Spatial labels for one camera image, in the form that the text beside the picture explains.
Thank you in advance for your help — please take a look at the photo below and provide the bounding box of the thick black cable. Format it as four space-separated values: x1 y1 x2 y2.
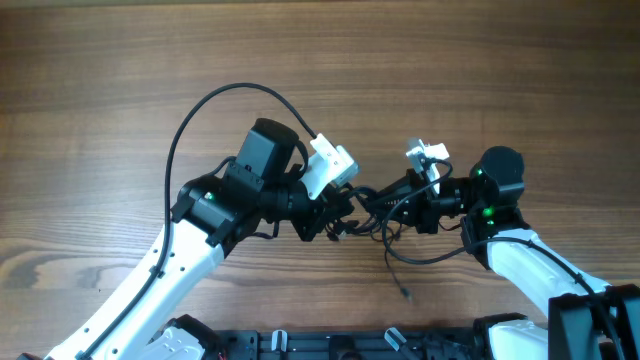
324 184 396 243

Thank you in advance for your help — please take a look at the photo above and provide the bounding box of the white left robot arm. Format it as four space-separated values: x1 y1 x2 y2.
47 118 359 360

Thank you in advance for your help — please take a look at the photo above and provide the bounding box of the black right camera cable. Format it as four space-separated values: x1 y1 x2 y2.
381 158 621 360

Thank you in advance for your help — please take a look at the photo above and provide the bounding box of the black left camera cable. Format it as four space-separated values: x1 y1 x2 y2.
74 82 319 360

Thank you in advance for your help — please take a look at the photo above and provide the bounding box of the black camera cable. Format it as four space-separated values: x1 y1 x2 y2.
74 82 319 360
381 158 621 360

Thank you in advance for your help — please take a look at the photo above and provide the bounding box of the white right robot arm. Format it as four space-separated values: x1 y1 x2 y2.
374 142 639 359

